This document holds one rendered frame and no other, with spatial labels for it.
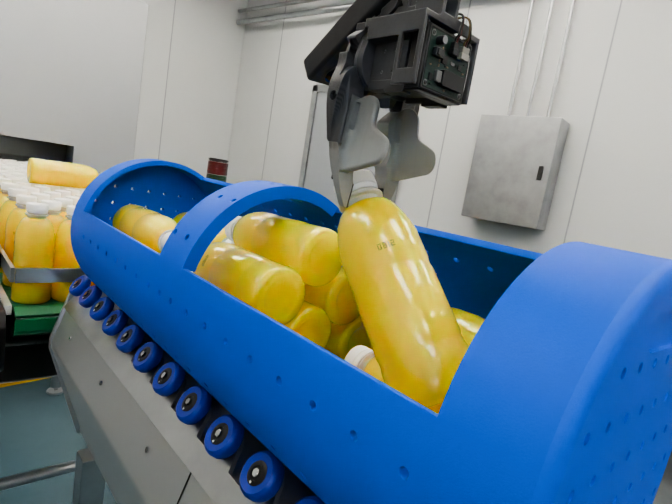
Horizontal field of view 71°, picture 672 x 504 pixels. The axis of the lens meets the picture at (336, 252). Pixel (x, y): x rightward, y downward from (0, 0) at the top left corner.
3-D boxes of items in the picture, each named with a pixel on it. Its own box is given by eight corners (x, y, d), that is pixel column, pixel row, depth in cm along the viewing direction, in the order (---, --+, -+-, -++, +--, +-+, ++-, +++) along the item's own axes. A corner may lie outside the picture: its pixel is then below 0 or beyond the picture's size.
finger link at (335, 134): (326, 135, 37) (358, 28, 37) (314, 134, 39) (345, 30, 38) (365, 155, 41) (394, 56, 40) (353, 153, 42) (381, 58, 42)
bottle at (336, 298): (365, 263, 59) (282, 235, 73) (323, 286, 55) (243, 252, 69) (372, 310, 62) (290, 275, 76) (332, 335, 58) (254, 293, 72)
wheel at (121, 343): (140, 327, 70) (150, 334, 72) (130, 318, 74) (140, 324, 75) (118, 352, 69) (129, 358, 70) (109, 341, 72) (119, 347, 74)
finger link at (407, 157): (417, 219, 40) (426, 107, 38) (369, 209, 45) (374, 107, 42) (440, 216, 42) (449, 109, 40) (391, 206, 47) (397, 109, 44)
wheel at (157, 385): (182, 367, 60) (192, 374, 61) (168, 353, 63) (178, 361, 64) (157, 397, 58) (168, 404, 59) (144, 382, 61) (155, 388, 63)
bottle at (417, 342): (394, 417, 39) (325, 225, 46) (473, 389, 39) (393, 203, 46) (400, 414, 32) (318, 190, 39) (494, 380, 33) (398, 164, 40)
